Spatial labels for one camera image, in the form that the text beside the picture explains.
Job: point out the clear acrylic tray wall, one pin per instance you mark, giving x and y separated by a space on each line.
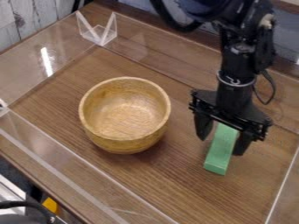
85 190

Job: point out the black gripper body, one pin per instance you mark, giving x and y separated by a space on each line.
230 106

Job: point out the clear acrylic corner bracket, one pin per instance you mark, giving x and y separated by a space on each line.
100 34

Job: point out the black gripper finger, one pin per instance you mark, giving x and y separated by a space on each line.
204 125
245 139

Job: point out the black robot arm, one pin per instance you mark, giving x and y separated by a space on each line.
246 23

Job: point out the yellow and black device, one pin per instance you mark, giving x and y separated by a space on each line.
55 208

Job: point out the brown wooden bowl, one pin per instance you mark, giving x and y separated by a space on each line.
125 112

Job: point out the green rectangular block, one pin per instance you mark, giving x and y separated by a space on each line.
221 150

